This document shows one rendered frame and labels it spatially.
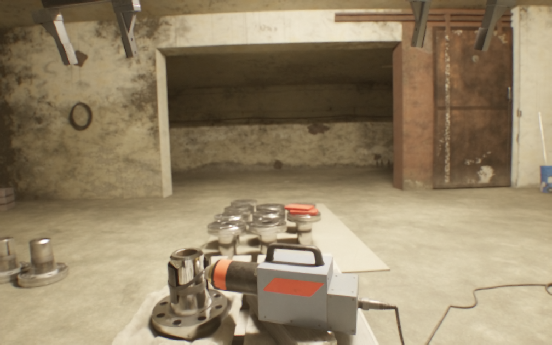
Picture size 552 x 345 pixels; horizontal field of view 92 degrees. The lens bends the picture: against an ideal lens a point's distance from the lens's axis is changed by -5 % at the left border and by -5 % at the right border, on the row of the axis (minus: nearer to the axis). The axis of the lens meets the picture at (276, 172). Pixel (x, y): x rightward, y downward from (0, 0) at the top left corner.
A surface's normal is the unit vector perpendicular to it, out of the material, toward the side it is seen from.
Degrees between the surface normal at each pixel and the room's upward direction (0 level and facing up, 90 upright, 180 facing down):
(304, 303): 90
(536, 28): 90
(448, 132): 90
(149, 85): 90
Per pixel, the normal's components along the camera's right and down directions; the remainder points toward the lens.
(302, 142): 0.00, 0.07
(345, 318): -0.31, 0.08
